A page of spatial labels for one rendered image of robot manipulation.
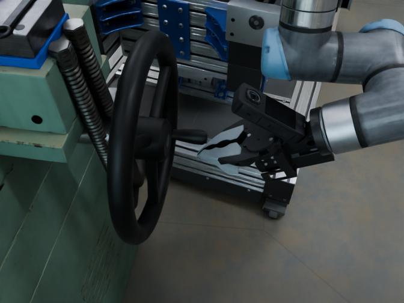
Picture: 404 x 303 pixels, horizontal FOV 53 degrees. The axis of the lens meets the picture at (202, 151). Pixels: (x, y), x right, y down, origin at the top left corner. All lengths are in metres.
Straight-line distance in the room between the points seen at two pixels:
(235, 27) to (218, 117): 0.56
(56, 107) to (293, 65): 0.33
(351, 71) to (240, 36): 0.37
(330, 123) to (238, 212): 0.91
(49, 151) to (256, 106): 0.27
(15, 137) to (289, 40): 0.38
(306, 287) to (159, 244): 0.49
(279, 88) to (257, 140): 0.97
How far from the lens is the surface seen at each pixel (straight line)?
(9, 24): 0.45
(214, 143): 0.66
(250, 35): 0.93
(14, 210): 0.62
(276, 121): 0.57
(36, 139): 0.52
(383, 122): 0.57
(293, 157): 0.63
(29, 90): 0.47
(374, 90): 0.59
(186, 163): 1.33
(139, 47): 0.47
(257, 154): 0.60
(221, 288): 1.32
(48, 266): 0.75
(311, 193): 1.53
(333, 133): 0.58
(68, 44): 0.46
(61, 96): 0.48
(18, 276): 0.67
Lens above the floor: 1.23
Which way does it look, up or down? 50 degrees down
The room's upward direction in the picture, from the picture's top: straight up
